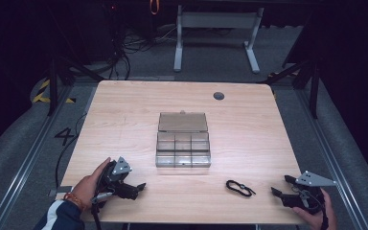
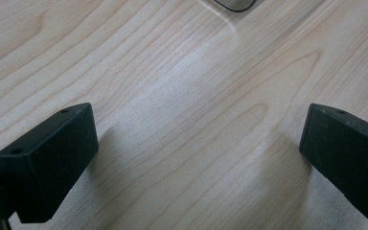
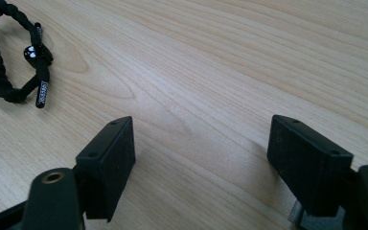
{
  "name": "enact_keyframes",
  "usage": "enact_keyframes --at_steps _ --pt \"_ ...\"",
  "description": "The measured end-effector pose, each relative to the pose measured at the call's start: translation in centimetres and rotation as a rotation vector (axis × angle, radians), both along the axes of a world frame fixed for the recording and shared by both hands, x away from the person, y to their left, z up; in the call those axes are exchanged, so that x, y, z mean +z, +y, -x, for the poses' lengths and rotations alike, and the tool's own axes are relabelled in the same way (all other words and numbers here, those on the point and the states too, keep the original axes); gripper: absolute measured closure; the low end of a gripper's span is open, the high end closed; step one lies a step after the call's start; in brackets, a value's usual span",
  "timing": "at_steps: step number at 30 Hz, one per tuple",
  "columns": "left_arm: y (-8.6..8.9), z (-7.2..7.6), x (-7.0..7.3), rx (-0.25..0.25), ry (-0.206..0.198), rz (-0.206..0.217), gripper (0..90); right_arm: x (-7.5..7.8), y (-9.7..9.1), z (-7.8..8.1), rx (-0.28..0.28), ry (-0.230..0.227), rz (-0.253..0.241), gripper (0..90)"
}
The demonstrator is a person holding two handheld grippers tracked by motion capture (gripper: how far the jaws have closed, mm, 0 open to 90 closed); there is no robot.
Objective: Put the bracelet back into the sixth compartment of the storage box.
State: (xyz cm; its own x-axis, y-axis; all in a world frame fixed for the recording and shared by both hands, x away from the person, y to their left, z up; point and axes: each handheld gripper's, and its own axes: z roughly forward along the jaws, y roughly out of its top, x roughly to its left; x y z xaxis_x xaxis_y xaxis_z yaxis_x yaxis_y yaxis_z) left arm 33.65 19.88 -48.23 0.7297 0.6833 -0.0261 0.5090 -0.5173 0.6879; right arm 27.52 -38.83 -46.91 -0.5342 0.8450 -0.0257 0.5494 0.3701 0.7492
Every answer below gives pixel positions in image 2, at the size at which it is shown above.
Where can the grey object with dark rim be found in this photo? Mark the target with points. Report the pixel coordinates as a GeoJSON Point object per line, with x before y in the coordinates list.
{"type": "Point", "coordinates": [236, 4]}

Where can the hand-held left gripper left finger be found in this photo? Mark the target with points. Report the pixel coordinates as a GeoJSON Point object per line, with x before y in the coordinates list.
{"type": "Point", "coordinates": [49, 166]}

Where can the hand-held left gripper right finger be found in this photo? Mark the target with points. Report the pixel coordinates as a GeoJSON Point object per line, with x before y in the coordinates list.
{"type": "Point", "coordinates": [348, 159]}

